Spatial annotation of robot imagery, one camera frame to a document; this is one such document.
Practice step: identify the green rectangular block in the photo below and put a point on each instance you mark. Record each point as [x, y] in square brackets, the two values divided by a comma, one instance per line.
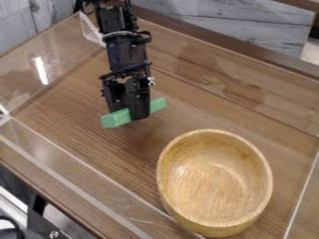
[120, 117]

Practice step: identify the black device with bolt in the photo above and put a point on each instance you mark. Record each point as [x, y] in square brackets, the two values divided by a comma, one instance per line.
[44, 228]

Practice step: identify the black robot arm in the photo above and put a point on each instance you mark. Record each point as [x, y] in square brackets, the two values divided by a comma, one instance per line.
[114, 18]

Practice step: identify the brown wooden bowl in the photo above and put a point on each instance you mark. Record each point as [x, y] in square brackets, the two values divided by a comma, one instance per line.
[215, 182]

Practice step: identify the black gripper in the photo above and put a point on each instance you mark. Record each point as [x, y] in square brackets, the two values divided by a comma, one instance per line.
[130, 78]

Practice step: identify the black table leg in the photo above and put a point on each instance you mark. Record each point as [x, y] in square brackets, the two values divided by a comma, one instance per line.
[38, 204]

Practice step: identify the clear acrylic corner bracket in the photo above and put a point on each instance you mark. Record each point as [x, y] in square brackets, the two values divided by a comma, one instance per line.
[91, 31]

